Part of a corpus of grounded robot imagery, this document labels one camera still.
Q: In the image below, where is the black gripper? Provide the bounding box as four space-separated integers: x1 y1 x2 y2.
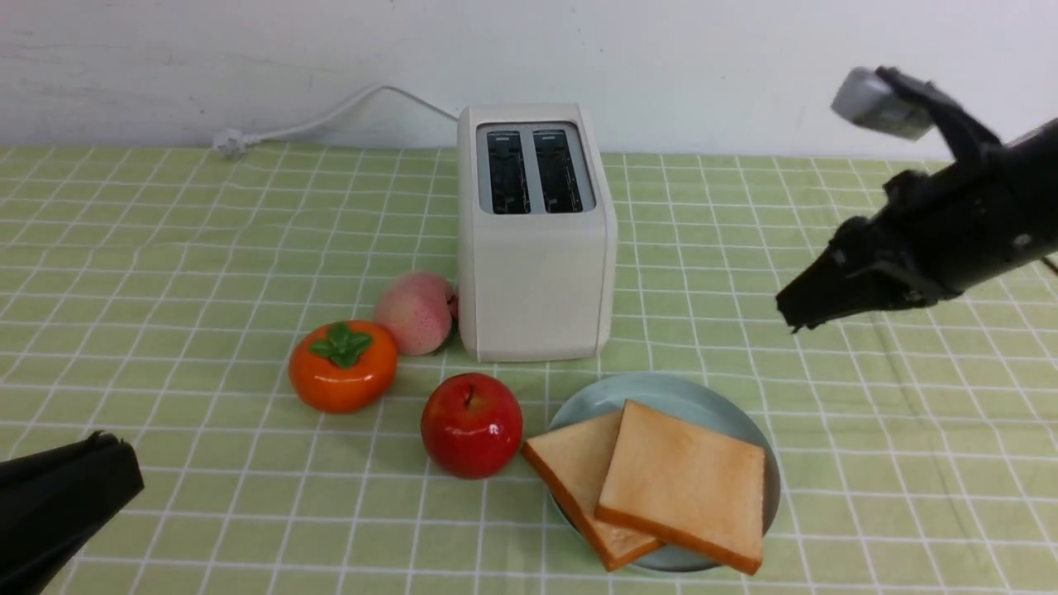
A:
776 169 1056 333

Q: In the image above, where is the toast slice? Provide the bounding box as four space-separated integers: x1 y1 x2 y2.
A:
594 400 766 576
522 411 664 572

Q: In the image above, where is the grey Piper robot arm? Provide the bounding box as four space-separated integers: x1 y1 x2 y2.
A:
824 121 1056 315

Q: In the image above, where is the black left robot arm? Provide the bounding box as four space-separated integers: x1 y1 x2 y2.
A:
2 233 889 594

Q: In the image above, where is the white toaster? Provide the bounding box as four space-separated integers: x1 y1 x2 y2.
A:
457 104 618 363

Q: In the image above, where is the light blue round plate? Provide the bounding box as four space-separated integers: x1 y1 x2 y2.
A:
546 373 781 573

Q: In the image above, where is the red apple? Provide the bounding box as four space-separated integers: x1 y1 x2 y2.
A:
420 372 524 481

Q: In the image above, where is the pink peach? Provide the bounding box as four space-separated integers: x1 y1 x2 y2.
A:
373 270 460 355

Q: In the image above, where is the orange persimmon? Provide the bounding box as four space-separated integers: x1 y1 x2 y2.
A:
288 320 399 414

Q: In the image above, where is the green checkered tablecloth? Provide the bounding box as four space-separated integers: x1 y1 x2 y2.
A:
1 145 1057 594

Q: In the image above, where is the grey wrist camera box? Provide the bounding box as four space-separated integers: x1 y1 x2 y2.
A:
831 67 934 140

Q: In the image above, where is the white power cord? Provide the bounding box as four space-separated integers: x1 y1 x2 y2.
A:
212 83 460 158

